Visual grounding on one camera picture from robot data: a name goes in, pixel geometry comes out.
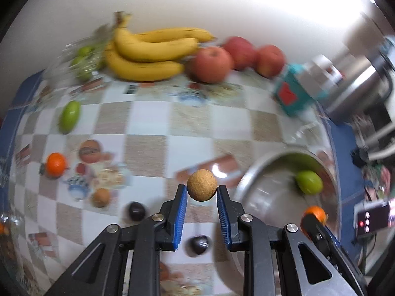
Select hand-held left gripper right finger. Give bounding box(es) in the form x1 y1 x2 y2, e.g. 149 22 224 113
216 185 368 296

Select brown longan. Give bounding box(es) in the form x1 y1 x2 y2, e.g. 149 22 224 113
93 188 111 208
187 169 217 202

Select metal bowl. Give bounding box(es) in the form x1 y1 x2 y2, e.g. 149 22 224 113
232 149 341 296

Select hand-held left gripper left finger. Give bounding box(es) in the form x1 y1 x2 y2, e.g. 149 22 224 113
43 184 189 296

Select teal carton red label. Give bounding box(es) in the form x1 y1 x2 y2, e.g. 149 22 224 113
273 63 318 118

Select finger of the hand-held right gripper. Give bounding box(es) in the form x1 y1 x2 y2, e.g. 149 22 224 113
301 213 343 256

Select yellow banana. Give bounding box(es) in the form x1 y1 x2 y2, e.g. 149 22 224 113
114 12 199 63
104 41 185 82
133 27 217 43

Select black device red buttons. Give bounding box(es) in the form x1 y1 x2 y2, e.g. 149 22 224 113
353 200 391 238

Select red apple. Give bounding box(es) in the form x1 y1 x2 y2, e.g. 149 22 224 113
223 36 257 71
192 46 233 84
255 45 286 78

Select stainless steel pot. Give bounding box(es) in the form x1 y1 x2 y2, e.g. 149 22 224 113
324 58 395 125

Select dark round fruit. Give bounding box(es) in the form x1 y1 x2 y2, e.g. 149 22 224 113
189 235 212 256
128 201 146 222

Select clear plastic clamshell box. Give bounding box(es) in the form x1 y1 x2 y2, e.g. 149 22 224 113
43 25 118 84

